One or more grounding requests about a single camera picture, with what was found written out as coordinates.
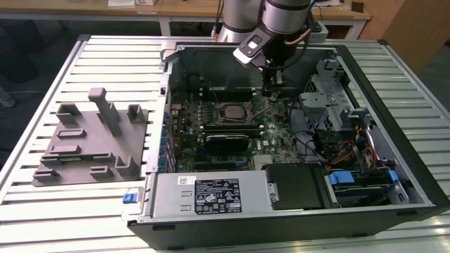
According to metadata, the black graphics card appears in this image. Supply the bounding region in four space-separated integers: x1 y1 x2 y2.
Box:
204 134 248 155

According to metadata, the blue disk carrier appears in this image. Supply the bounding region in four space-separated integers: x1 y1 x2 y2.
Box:
325 170 393 190

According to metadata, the green motherboard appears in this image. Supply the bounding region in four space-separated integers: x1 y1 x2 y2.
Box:
164 91 319 172

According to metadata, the small grey box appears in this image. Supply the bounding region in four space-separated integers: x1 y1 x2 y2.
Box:
308 21 329 41

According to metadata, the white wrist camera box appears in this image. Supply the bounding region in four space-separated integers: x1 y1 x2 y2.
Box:
230 27 273 65

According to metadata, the black wire bundle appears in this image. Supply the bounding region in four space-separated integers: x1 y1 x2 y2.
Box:
289 126 337 163

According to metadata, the dark office chair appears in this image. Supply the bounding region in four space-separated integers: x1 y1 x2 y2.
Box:
0 20 46 85

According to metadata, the silver CPU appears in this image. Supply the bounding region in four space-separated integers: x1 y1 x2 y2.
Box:
222 104 246 120

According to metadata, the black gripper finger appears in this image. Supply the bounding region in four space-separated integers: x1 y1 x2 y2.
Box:
260 66 285 100

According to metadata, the small silver heatsink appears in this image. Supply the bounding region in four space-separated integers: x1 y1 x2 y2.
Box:
253 154 273 169

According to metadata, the black plastic shroud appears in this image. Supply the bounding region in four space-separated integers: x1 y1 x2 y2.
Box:
261 163 333 211

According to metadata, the black RAM stick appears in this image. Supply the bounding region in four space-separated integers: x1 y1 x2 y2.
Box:
204 129 262 135
204 123 260 130

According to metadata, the grey parts rack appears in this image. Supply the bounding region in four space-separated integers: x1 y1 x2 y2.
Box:
30 87 152 188

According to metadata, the metal socket cover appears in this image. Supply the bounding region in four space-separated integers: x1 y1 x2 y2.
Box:
245 92 272 118

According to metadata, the CPU socket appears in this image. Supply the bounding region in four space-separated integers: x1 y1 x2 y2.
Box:
216 102 254 125

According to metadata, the silver power supply unit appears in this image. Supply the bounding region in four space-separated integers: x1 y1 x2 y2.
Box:
138 170 281 219

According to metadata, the silver metal drive cage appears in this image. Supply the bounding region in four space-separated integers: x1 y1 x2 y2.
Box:
297 59 363 132

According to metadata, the tan robot cable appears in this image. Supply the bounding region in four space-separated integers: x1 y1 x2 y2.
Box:
282 28 312 50

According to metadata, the orange yellow wire bundle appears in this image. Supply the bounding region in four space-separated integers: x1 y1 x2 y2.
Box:
324 141 355 169

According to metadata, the RAM slot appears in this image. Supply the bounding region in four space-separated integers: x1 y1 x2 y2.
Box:
197 87 256 96
200 94 256 102

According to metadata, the wooden cabinet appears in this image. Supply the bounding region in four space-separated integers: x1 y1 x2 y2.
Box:
360 0 450 77

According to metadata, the wooden desk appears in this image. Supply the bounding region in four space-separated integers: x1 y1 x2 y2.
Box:
0 0 373 40

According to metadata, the black open PC case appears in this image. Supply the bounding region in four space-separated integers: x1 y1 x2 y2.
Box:
121 39 450 251

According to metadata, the grey chair base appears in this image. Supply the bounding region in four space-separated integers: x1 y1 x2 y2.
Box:
0 86 17 108

